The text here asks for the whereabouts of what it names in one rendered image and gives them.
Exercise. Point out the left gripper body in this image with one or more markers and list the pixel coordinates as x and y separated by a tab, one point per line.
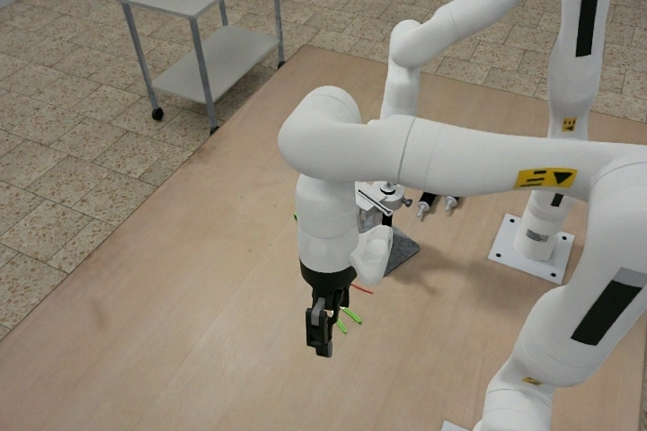
326	284

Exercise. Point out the black cylinder with grey shaft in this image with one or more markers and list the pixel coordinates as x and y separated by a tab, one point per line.
388	189
425	202

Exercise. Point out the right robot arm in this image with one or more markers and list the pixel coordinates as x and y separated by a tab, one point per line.
572	85

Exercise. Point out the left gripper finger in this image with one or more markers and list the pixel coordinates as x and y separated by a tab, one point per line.
318	335
346	297

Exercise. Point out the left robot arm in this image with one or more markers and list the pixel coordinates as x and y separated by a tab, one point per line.
572	329

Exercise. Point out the green-handled pliers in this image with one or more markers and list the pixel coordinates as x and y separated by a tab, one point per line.
352	315

